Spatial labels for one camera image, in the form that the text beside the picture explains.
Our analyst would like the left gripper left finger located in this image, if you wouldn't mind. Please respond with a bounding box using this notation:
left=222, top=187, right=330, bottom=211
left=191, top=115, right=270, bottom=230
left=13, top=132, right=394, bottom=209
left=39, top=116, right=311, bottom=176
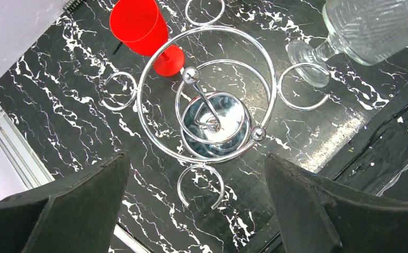
left=0, top=152, right=131, bottom=252

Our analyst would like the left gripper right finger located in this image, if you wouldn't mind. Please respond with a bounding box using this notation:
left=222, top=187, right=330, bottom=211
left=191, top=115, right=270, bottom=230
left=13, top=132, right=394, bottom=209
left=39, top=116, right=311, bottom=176
left=264, top=153, right=408, bottom=252

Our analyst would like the silver round glass rack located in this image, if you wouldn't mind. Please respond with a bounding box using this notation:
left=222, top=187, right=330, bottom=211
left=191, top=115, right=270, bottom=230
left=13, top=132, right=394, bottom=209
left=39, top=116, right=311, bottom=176
left=100, top=0, right=331, bottom=211

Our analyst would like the clear glass tumbler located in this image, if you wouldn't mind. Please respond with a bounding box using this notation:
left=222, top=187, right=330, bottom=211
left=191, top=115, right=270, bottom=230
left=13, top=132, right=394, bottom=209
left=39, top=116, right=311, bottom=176
left=287, top=1, right=408, bottom=70

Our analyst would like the red plastic wine glass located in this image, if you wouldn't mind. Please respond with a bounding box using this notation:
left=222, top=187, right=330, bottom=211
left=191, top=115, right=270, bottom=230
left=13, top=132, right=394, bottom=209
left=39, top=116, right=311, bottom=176
left=110, top=0, right=185, bottom=77

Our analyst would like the small black comb strip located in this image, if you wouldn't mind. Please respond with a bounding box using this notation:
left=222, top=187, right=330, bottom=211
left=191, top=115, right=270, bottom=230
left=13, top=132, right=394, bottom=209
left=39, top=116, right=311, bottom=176
left=63, top=0, right=84, bottom=14

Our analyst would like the aluminium frame rail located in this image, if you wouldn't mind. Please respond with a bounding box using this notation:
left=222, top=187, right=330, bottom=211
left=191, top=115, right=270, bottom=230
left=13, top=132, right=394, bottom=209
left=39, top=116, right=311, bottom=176
left=0, top=105, right=55, bottom=189

